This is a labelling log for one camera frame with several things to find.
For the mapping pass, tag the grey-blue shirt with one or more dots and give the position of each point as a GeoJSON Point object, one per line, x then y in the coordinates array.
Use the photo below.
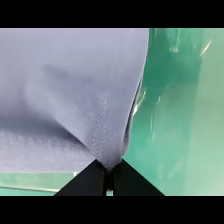
{"type": "Point", "coordinates": [73, 96]}

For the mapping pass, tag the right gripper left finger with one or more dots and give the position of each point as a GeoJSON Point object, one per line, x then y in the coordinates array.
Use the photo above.
{"type": "Point", "coordinates": [88, 182]}

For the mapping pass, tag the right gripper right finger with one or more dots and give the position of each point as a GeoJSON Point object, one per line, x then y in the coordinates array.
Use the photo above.
{"type": "Point", "coordinates": [132, 182]}

